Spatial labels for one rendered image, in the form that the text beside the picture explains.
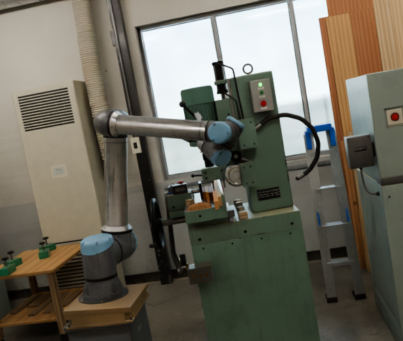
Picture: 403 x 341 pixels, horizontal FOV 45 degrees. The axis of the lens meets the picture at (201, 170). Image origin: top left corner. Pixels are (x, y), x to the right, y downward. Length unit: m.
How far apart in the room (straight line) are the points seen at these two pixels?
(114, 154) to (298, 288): 1.16
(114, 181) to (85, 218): 1.72
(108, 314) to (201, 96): 1.17
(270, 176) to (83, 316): 1.15
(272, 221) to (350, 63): 1.76
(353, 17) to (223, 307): 2.41
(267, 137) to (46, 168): 2.10
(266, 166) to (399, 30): 1.87
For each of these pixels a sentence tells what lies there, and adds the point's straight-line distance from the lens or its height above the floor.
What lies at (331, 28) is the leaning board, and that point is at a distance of 3.95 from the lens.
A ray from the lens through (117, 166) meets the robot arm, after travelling 2.35.
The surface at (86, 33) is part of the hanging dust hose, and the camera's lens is 4.10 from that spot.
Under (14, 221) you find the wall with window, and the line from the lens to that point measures 4.66.
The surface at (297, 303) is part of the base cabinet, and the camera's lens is 2.67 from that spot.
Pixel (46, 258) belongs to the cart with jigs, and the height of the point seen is 0.53.
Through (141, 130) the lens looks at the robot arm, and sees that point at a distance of 2.13.
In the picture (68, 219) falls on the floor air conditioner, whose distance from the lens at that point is 4.11.
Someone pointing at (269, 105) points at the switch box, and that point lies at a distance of 2.51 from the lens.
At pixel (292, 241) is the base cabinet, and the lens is 2.57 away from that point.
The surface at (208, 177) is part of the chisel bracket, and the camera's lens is 2.65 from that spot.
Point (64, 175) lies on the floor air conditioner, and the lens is 4.05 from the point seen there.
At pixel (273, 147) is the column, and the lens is 2.58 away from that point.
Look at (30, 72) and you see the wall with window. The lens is 4.45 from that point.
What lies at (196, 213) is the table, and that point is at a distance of 2.43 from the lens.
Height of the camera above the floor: 1.36
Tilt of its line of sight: 6 degrees down
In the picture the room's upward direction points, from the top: 10 degrees counter-clockwise
